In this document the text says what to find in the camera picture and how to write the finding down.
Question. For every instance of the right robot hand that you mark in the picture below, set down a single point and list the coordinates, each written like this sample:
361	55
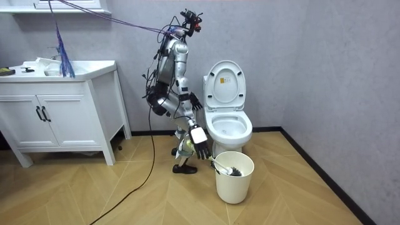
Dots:
198	135

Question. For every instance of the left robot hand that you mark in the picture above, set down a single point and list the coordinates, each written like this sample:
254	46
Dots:
195	100

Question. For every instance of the white toilet brush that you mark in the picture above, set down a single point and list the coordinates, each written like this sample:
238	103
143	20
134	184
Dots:
222	166

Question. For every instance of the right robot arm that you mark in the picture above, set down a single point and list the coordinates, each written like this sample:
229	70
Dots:
182	62

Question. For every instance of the robot legs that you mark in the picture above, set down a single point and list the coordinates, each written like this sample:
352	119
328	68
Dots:
170	107

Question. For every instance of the white toilet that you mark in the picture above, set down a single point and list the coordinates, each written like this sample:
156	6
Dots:
225	125

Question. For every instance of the robot body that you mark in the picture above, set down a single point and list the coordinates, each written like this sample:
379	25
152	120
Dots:
166	70

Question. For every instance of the cream plastic bin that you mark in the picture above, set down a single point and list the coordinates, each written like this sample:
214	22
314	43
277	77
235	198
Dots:
232	189

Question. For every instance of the white vanity cabinet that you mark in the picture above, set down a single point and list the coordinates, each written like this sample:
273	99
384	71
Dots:
72	118

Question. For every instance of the chrome faucet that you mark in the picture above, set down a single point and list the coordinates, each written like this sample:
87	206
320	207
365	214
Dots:
56	53

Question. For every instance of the small black object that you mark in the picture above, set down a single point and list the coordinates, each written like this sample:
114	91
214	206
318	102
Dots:
27	69

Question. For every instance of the white wall shelf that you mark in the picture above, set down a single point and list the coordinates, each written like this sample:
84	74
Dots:
62	11

